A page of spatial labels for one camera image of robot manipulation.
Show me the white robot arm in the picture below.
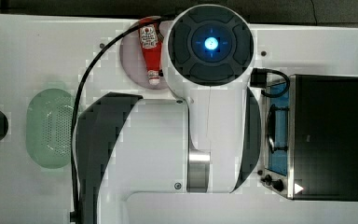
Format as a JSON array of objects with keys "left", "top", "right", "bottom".
[{"left": 73, "top": 5, "right": 260, "bottom": 224}]

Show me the grey round plate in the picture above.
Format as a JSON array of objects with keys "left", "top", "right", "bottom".
[{"left": 119, "top": 16, "right": 168, "bottom": 90}]

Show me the red ketchup bottle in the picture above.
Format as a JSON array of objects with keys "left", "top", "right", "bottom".
[{"left": 138, "top": 18, "right": 162, "bottom": 86}]

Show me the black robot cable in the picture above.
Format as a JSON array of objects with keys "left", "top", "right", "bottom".
[{"left": 69, "top": 15, "right": 175, "bottom": 224}]

